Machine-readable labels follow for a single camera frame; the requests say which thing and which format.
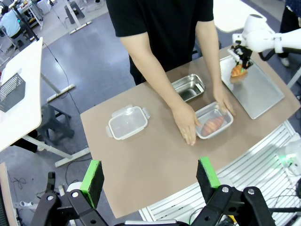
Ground black camera stand pole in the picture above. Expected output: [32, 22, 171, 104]
[13, 0, 40, 42]

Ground white table with grey basket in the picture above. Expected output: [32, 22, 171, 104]
[0, 37, 44, 153]

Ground seated person light blue shirt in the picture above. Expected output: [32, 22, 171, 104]
[0, 6, 22, 40]

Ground grey perforated basket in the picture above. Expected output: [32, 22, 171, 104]
[0, 73, 26, 113]

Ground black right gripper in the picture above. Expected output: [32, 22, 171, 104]
[231, 44, 254, 70]

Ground golden brown croissant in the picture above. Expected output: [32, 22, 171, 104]
[201, 115, 226, 137]
[230, 64, 248, 78]

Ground person's left forearm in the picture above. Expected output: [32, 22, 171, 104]
[198, 47, 227, 89]

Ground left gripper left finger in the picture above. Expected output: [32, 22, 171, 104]
[30, 160, 105, 226]

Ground person in black t-shirt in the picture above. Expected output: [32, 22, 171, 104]
[105, 0, 214, 85]

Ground standing person dark trousers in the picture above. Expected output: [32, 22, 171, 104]
[279, 0, 301, 68]

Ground black stool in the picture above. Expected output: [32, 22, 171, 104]
[37, 104, 75, 146]

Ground person's right hand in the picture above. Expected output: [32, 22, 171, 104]
[171, 100, 202, 146]

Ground plain white table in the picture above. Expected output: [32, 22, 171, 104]
[213, 0, 268, 33]

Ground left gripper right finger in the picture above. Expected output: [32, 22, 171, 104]
[191, 156, 276, 226]

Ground perforated metal baking tray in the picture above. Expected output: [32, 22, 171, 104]
[219, 55, 286, 120]

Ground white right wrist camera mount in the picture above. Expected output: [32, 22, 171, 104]
[232, 33, 246, 44]

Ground person's left hand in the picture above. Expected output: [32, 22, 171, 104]
[213, 82, 237, 117]

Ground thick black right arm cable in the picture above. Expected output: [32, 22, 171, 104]
[258, 46, 301, 62]

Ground aluminium profile robot base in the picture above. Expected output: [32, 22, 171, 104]
[138, 119, 301, 226]

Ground person's right forearm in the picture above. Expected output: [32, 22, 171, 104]
[134, 63, 190, 113]

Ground stainless steel rectangular container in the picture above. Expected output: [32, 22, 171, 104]
[195, 101, 234, 140]
[171, 73, 206, 103]

